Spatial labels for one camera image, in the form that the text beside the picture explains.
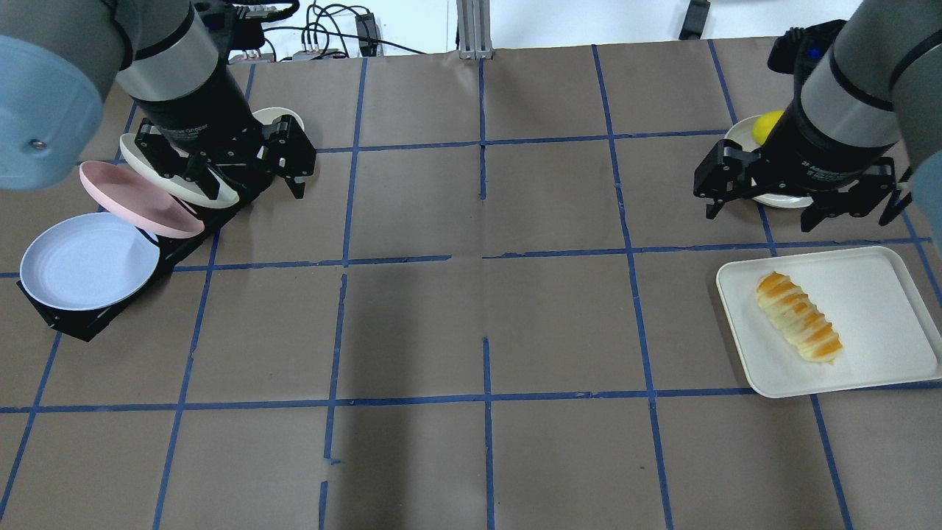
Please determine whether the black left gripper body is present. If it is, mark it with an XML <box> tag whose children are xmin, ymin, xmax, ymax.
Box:
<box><xmin>137</xmin><ymin>77</ymin><xmax>276</xmax><ymax>202</ymax></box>

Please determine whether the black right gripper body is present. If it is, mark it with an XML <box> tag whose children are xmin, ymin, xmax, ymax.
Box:
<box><xmin>751</xmin><ymin>108</ymin><xmax>894</xmax><ymax>197</ymax></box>

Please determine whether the light blue plate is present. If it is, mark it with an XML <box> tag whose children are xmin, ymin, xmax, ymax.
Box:
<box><xmin>19</xmin><ymin>212</ymin><xmax>160</xmax><ymax>311</ymax></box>

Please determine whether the striped bread roll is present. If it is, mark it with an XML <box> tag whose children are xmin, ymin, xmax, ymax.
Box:
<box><xmin>754</xmin><ymin>272</ymin><xmax>844</xmax><ymax>364</ymax></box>

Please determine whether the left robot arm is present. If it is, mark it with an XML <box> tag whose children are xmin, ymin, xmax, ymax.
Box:
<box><xmin>2</xmin><ymin>1</ymin><xmax>316</xmax><ymax>201</ymax></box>

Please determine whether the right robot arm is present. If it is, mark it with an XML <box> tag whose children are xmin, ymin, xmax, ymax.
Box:
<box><xmin>693</xmin><ymin>1</ymin><xmax>941</xmax><ymax>244</ymax></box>

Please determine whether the cream white plate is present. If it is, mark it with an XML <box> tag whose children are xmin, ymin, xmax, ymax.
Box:
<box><xmin>118</xmin><ymin>133</ymin><xmax>239</xmax><ymax>209</ymax></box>

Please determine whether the pink plate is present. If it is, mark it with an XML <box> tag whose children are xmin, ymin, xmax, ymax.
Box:
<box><xmin>79</xmin><ymin>161</ymin><xmax>205</xmax><ymax>239</ymax></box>

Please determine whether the cream white bowl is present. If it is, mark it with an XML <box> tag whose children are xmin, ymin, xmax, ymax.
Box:
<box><xmin>252</xmin><ymin>107</ymin><xmax>305</xmax><ymax>130</ymax></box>

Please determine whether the white shallow dish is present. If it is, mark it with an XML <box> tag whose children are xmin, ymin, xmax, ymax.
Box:
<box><xmin>724</xmin><ymin>116</ymin><xmax>813</xmax><ymax>209</ymax></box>

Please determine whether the yellow lemon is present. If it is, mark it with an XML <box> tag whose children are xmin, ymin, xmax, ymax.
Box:
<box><xmin>751</xmin><ymin>110</ymin><xmax>785</xmax><ymax>146</ymax></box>

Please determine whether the black power adapter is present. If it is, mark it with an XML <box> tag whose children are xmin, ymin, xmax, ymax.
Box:
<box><xmin>355</xmin><ymin>13</ymin><xmax>380</xmax><ymax>57</ymax></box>

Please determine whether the white rectangular tray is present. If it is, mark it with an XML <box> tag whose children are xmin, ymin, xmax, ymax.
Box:
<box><xmin>715</xmin><ymin>246</ymin><xmax>940</xmax><ymax>398</ymax></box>

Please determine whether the black dish rack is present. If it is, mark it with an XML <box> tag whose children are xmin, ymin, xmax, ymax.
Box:
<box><xmin>17</xmin><ymin>181</ymin><xmax>272</xmax><ymax>342</ymax></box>

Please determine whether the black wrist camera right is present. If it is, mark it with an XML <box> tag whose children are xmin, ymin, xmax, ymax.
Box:
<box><xmin>766</xmin><ymin>19</ymin><xmax>847</xmax><ymax>75</ymax></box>

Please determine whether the black cables bundle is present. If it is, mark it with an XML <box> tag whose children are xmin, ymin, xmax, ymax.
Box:
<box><xmin>235</xmin><ymin>0</ymin><xmax>428</xmax><ymax>63</ymax></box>

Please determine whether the aluminium frame post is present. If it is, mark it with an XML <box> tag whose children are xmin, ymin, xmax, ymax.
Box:
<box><xmin>456</xmin><ymin>0</ymin><xmax>494</xmax><ymax>60</ymax></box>

